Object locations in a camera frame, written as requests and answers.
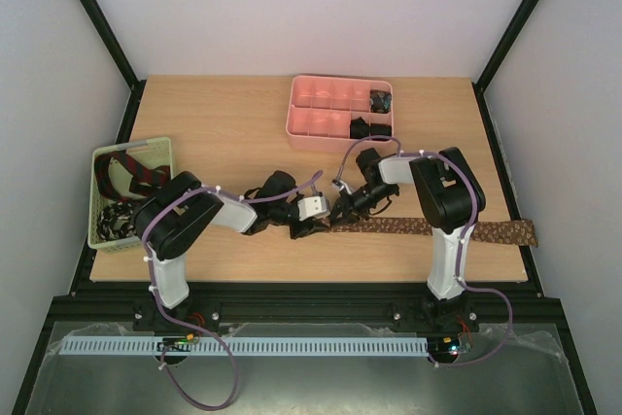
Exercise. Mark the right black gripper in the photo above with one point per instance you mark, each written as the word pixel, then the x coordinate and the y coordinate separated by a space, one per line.
pixel 350 203

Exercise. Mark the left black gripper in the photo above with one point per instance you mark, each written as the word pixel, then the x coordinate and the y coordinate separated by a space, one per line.
pixel 310 227

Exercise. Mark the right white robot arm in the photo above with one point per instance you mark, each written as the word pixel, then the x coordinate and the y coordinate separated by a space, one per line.
pixel 451 200

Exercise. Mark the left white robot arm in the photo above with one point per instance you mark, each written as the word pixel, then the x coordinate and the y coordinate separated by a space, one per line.
pixel 170 221

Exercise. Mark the rolled black tie left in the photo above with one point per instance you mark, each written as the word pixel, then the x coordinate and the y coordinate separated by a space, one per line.
pixel 359 129

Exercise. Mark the rolled black tie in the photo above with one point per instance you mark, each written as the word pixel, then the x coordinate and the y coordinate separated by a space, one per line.
pixel 359 129
pixel 380 132

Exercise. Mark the rolled black tie right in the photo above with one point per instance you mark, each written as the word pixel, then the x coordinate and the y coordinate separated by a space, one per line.
pixel 380 132

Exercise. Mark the pink compartment organizer box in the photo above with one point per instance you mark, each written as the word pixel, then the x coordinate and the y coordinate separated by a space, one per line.
pixel 321 108

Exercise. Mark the rolled blue patterned tie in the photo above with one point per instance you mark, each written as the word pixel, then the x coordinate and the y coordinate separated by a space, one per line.
pixel 380 101

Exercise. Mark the red black striped tie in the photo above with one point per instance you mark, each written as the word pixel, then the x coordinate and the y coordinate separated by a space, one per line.
pixel 143 183

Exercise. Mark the green perforated basket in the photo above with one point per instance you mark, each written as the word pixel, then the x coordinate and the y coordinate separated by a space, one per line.
pixel 152 153

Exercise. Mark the black white patterned tie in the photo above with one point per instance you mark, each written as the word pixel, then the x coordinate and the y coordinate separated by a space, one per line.
pixel 115 222

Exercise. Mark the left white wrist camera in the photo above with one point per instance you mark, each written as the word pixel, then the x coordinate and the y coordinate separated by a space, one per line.
pixel 313 207

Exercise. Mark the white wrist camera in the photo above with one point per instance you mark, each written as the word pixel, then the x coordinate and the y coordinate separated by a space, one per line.
pixel 313 207
pixel 342 187

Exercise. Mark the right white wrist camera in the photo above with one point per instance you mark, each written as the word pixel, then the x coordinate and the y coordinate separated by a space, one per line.
pixel 342 187

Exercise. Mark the light blue cable duct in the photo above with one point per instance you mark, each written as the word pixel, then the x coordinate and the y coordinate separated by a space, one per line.
pixel 247 346

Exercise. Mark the black aluminium frame rail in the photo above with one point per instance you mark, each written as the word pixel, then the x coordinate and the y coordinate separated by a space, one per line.
pixel 402 307

